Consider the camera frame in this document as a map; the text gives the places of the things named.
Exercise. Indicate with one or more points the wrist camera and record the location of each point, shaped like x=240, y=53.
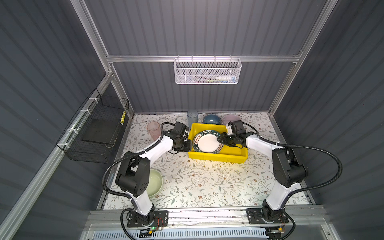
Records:
x=235, y=128
x=180, y=129

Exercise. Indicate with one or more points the light green bowl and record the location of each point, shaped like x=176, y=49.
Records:
x=156, y=182

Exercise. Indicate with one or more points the grey blue plastic cup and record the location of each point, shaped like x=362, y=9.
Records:
x=193, y=117

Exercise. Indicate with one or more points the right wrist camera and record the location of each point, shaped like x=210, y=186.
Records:
x=235, y=128

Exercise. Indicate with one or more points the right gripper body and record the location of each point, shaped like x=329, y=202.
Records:
x=231, y=142

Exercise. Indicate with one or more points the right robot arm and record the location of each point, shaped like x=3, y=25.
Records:
x=287, y=171

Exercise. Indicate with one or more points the dark green rimmed plate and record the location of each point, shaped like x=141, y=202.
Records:
x=207, y=142

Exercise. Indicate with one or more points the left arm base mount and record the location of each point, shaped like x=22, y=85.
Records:
x=154, y=219

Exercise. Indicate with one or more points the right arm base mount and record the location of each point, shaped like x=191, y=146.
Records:
x=266, y=216

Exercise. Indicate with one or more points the dark blue bowl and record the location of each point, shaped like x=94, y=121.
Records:
x=212, y=119

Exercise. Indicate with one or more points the aluminium front rail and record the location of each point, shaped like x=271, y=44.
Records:
x=206, y=217

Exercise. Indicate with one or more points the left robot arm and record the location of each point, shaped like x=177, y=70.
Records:
x=134, y=173

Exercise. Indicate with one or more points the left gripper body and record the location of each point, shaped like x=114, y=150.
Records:
x=185, y=146

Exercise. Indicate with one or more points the yellow plastic bin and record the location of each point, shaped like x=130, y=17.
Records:
x=227, y=154

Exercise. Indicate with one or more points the items in mesh basket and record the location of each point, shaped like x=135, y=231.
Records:
x=215, y=79

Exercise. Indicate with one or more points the lilac purple bowl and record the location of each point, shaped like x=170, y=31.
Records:
x=230, y=118

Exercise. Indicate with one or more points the floral table mat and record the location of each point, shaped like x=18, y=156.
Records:
x=190, y=183

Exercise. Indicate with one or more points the pink plastic cup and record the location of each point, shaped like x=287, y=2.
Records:
x=154, y=129

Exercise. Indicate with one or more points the black wire basket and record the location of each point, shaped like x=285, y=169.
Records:
x=98, y=130

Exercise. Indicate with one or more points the white wire mesh basket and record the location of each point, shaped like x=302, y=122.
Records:
x=185, y=68

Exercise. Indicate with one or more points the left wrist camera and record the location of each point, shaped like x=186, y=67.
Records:
x=180, y=129

